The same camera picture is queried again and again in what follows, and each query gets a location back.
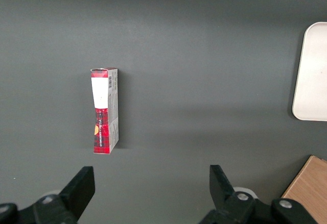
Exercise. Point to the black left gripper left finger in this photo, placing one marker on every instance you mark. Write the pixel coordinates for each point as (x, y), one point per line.
(64, 203)

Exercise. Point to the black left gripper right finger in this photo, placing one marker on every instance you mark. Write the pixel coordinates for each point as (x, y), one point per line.
(230, 206)

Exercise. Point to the beige rectangular tray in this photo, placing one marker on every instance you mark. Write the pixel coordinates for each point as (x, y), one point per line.
(313, 73)

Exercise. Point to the wooden drawer cabinet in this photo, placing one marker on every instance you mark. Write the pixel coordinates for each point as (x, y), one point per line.
(311, 183)

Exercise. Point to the red plaid carton box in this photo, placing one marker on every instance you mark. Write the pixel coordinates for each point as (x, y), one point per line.
(102, 94)

